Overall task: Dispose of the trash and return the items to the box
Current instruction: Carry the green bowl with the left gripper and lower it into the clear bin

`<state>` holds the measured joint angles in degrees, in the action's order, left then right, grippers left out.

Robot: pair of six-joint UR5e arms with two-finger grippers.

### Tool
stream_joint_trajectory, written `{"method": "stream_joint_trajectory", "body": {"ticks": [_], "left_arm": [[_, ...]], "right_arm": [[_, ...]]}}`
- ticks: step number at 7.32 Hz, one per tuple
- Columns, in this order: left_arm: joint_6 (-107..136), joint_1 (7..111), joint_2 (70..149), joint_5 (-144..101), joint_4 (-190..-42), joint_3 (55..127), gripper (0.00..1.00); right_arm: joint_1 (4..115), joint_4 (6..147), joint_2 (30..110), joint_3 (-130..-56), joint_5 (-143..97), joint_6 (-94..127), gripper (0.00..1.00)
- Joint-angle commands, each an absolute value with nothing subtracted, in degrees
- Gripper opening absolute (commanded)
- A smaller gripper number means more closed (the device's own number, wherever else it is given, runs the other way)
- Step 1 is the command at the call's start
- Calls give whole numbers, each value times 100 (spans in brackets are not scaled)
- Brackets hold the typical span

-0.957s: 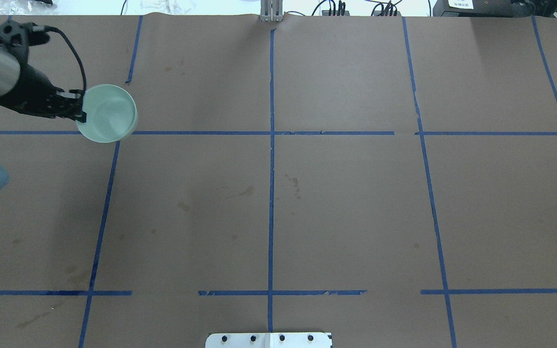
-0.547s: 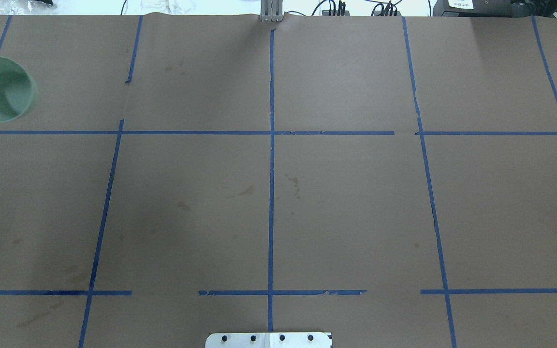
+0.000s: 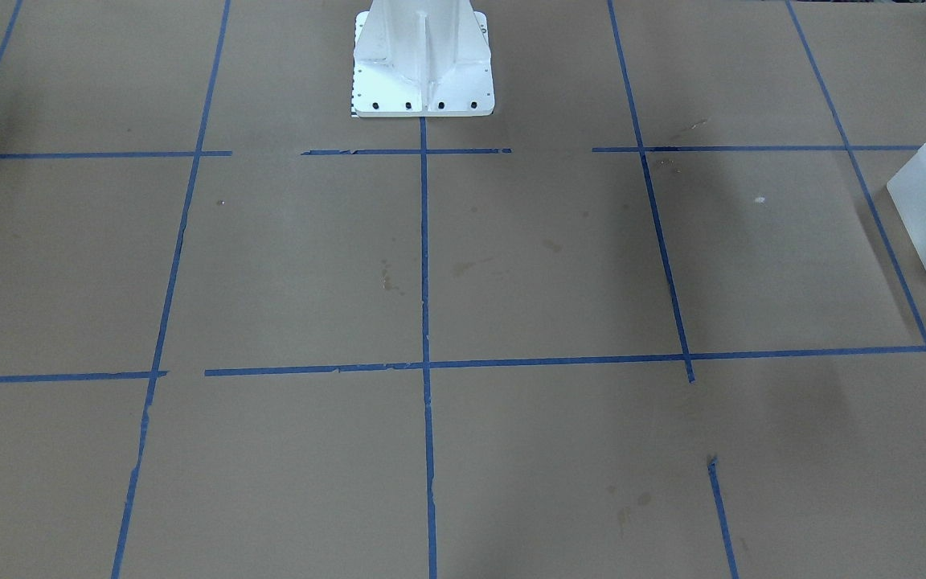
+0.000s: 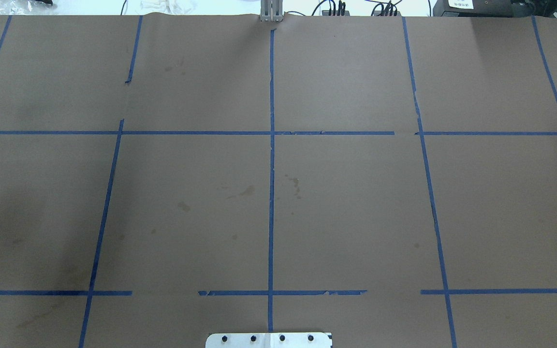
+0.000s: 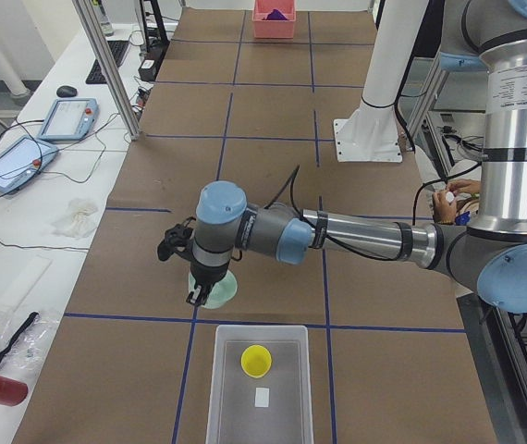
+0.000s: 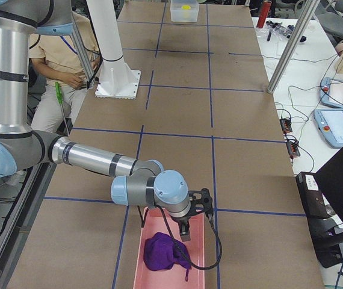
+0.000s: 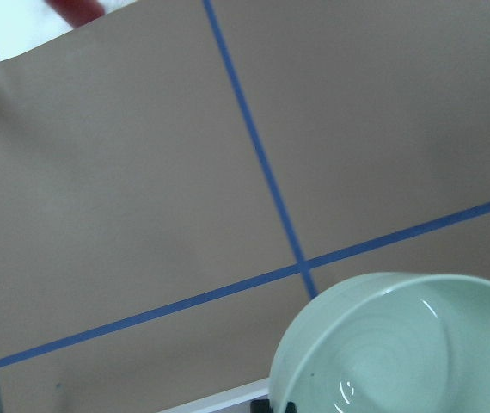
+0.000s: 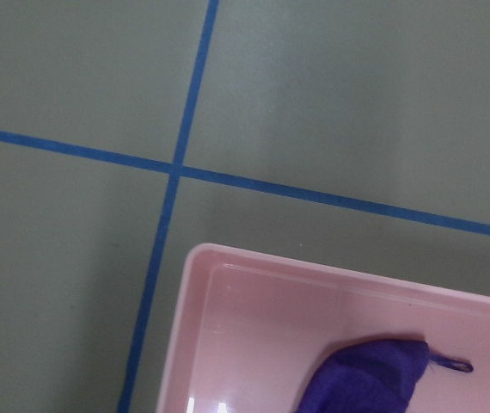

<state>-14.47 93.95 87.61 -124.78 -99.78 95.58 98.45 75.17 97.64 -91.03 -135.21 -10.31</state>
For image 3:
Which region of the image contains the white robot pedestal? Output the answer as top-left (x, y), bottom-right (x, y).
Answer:
top-left (350, 1), bottom-right (496, 118)

